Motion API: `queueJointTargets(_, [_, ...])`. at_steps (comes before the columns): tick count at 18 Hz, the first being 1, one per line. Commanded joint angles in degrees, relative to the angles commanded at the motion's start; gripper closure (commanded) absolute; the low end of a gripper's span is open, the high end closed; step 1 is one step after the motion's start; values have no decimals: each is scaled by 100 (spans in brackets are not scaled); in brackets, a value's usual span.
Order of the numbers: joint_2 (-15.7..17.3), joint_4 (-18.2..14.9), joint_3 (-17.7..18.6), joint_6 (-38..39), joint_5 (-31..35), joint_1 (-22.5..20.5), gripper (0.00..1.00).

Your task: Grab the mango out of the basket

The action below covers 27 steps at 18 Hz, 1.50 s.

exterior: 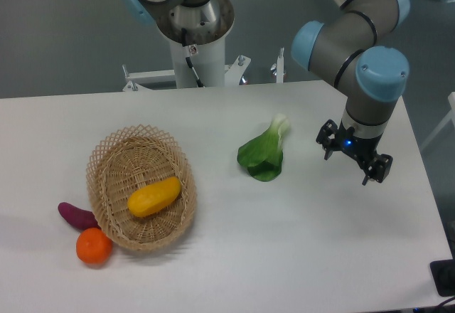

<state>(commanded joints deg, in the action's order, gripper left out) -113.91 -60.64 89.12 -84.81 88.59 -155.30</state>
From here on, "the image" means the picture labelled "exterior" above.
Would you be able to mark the black device at table edge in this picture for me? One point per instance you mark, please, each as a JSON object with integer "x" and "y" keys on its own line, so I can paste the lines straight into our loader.
{"x": 443, "y": 276}

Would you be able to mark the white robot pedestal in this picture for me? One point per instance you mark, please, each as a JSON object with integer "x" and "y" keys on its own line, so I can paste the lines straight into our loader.
{"x": 196, "y": 38}

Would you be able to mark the white frame at right edge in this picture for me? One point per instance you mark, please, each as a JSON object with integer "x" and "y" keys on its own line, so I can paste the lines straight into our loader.
{"x": 446, "y": 121}

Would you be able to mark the woven wicker basket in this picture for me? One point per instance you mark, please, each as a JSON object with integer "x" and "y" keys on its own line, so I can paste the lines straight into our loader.
{"x": 125, "y": 161}

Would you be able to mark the orange fruit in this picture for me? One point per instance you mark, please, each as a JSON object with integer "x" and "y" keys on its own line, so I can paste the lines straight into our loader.
{"x": 93, "y": 247}

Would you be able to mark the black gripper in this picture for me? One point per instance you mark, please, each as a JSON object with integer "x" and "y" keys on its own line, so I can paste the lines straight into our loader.
{"x": 362, "y": 150}

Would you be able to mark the green bok choy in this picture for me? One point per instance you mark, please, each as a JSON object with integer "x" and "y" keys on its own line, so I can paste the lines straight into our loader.
{"x": 262, "y": 156}

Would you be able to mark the purple sweet potato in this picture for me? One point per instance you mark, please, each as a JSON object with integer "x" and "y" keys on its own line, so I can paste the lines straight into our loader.
{"x": 76, "y": 217}

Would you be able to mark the yellow mango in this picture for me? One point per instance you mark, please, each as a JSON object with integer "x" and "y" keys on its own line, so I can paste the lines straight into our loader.
{"x": 153, "y": 198}

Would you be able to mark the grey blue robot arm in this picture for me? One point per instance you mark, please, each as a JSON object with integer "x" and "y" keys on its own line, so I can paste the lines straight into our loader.
{"x": 345, "y": 54}

